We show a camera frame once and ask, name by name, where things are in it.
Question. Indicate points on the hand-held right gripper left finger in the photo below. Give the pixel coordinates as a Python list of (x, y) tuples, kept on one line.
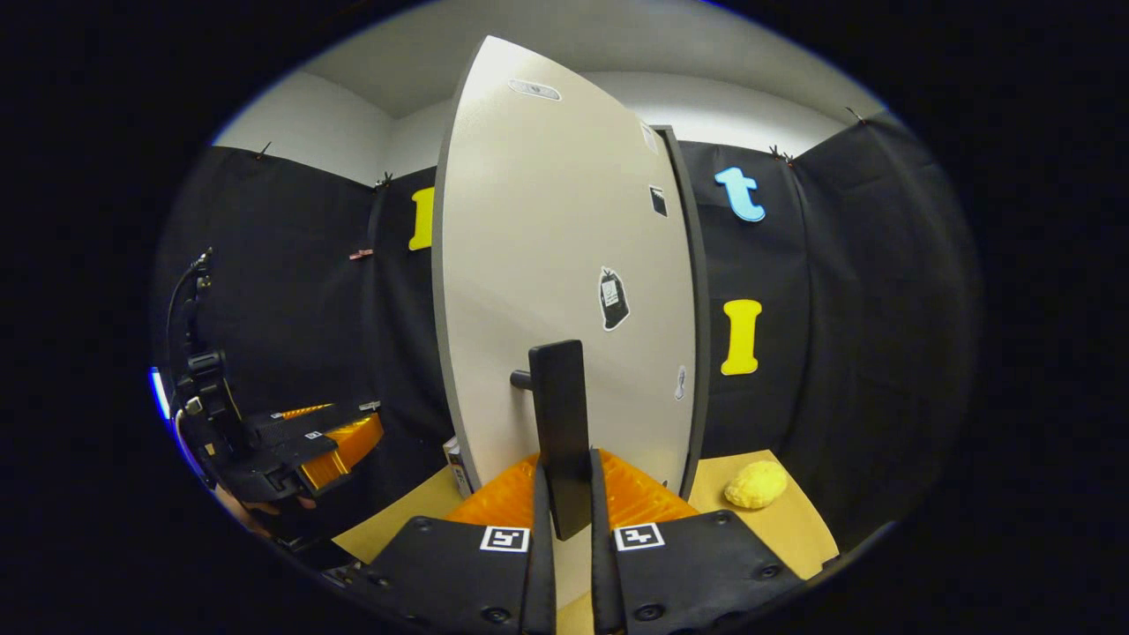
[(540, 573)]

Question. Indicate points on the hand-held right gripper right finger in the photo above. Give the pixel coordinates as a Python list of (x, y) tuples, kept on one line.
[(604, 573)]

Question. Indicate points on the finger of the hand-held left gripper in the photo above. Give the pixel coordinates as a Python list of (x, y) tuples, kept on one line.
[(309, 422), (300, 451)]

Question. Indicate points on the beige cabinet door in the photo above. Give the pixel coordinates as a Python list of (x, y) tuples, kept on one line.
[(547, 220)]

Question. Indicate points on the yellow lumpy object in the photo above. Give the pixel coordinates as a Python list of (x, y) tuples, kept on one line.
[(757, 485)]

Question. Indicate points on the black backdrop cloth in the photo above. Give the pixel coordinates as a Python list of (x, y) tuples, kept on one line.
[(882, 309)]

